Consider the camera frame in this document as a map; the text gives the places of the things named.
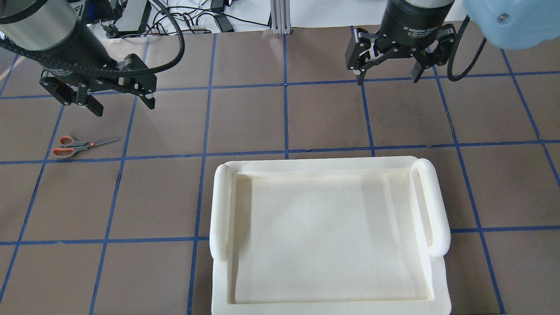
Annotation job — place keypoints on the aluminium frame post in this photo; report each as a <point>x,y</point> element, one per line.
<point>280,17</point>

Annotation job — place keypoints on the orange grey handled scissors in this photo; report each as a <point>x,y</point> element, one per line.
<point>69,147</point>

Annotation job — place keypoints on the white plastic tray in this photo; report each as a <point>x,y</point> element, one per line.
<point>352,236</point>

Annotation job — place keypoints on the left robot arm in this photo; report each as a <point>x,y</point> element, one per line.
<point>57,30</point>

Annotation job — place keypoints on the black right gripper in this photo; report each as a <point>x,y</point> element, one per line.
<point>410,24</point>

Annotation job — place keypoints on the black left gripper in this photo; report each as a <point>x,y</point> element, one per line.
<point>75,51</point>

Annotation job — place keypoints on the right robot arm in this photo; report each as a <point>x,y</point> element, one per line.
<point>506,24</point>

